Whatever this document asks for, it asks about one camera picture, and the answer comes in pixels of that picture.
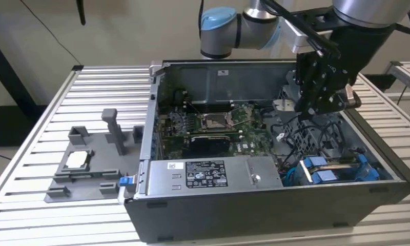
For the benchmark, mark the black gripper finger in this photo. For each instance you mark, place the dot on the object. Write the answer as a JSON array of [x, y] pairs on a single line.
[[308, 87], [333, 103]]

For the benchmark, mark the hard disk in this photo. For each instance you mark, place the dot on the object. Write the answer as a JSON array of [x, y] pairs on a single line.
[[317, 162]]

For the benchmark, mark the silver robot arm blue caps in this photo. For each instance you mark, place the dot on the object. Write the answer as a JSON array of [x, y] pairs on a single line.
[[221, 36]]

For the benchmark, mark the perforated metal disk bay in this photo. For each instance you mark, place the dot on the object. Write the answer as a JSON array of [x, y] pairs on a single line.
[[304, 133]]

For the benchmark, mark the blue disk carrier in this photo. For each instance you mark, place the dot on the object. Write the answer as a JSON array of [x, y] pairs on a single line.
[[322, 177]]

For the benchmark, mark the white case sticker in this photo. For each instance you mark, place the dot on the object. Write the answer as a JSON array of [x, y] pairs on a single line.
[[224, 72]]

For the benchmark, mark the green motherboard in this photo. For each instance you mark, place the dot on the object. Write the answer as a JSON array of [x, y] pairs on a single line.
[[253, 143]]

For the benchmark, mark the black RAM sticks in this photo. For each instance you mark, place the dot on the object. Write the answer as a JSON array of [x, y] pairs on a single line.
[[208, 106]]

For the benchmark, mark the CPU socket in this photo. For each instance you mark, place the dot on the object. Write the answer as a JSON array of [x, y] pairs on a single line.
[[212, 122]]

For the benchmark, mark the black graphics card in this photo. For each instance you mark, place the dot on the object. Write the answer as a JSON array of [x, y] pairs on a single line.
[[208, 144]]

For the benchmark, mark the silver power supply with labels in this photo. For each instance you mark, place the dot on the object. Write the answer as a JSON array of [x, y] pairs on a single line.
[[232, 174]]

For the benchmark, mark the black open PC case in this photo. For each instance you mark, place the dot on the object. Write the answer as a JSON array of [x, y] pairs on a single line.
[[225, 217]]

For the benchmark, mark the blue case latch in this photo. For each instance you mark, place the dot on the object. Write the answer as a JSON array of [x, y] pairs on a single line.
[[124, 181]]

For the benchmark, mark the grey plastic parts rack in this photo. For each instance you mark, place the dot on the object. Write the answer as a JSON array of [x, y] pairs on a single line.
[[99, 166]]

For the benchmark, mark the silver CPU plate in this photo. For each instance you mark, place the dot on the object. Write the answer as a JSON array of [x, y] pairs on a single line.
[[76, 160]]

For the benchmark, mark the black monitor stand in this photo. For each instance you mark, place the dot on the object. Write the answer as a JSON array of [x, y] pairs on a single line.
[[9, 123]]

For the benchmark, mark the silver metal bracket in case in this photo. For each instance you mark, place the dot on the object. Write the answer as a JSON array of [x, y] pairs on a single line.
[[285, 105]]

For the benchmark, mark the silver camera mount bracket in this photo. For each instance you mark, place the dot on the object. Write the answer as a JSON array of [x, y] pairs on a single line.
[[296, 36]]

